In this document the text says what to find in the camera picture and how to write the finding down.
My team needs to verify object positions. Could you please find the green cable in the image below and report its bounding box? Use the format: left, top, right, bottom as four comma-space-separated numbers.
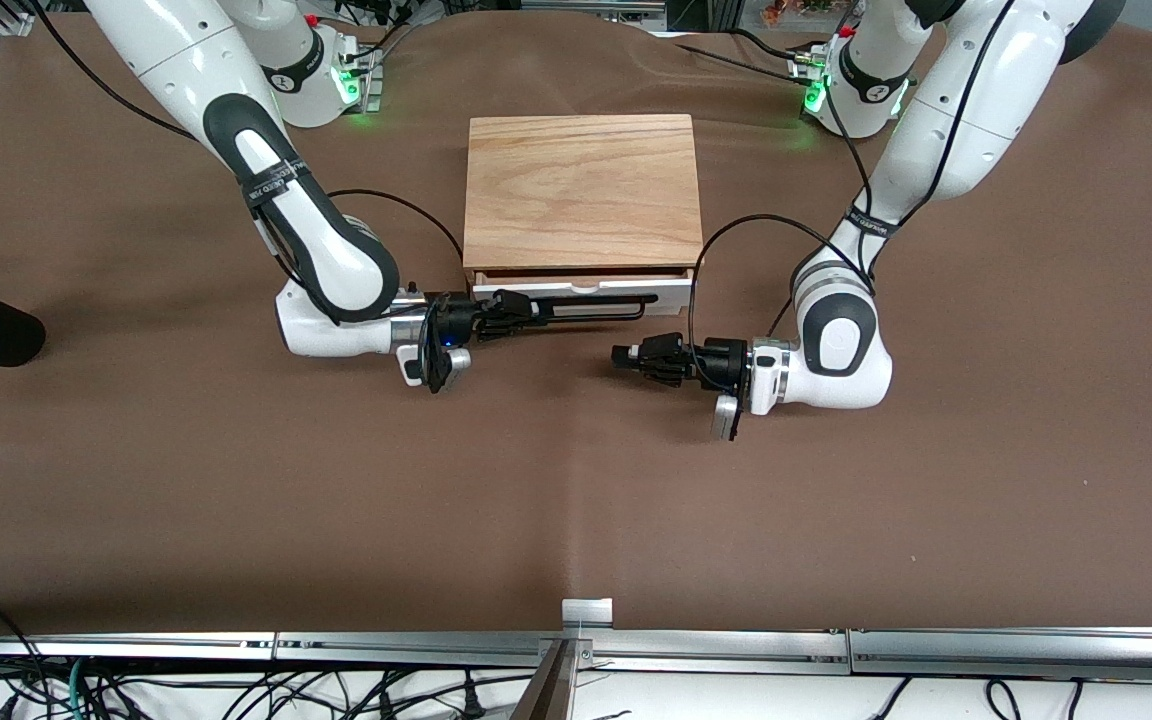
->
64, 658, 97, 720

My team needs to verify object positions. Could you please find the aluminium strut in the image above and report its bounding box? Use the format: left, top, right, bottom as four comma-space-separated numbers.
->
511, 640, 582, 720

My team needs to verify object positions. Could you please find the white drawer with black handle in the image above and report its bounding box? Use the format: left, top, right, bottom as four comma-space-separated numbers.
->
471, 268, 694, 321

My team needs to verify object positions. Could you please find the wooden drawer cabinet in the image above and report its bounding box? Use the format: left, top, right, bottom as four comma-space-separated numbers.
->
462, 114, 705, 291

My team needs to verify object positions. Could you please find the brown table cover sheet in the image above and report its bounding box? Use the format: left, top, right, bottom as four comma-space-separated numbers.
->
0, 10, 1152, 636

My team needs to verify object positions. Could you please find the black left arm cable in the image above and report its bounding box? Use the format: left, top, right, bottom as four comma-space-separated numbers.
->
688, 0, 1017, 346

